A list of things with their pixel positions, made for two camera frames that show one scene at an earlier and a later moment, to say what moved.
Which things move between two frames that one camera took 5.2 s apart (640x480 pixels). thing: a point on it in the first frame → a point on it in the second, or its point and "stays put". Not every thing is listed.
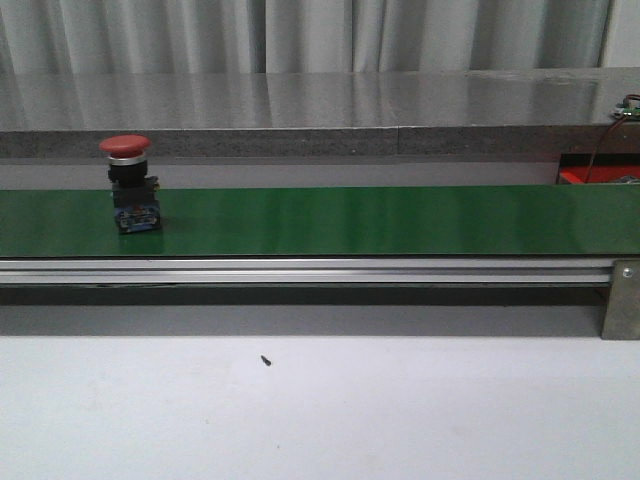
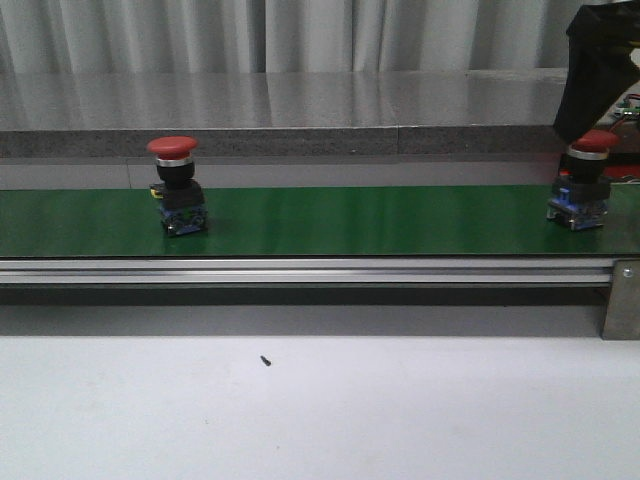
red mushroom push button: (134, 193) → (582, 186)
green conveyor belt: (327, 221) stays put
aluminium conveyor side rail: (300, 271) stays put
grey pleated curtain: (300, 35) stays put
